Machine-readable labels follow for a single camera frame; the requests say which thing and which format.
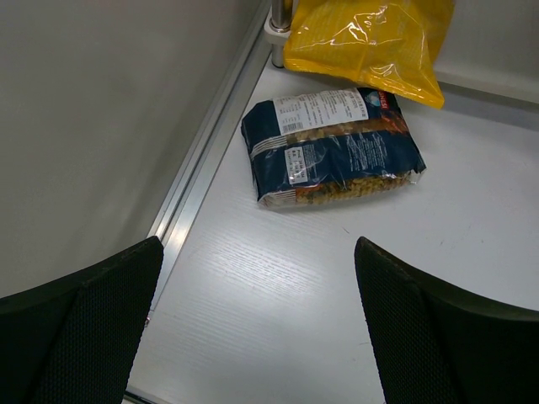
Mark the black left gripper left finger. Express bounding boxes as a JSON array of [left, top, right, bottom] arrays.
[[1, 237, 163, 403]]

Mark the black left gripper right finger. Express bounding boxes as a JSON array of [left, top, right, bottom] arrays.
[[355, 237, 538, 403]]

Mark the yellow pasta bag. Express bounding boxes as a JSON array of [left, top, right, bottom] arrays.
[[284, 0, 455, 109]]

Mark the aluminium table edge rail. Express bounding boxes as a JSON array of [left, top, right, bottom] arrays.
[[124, 0, 279, 404]]

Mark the dark blue fusilli bag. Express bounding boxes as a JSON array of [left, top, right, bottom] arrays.
[[241, 88, 426, 209]]

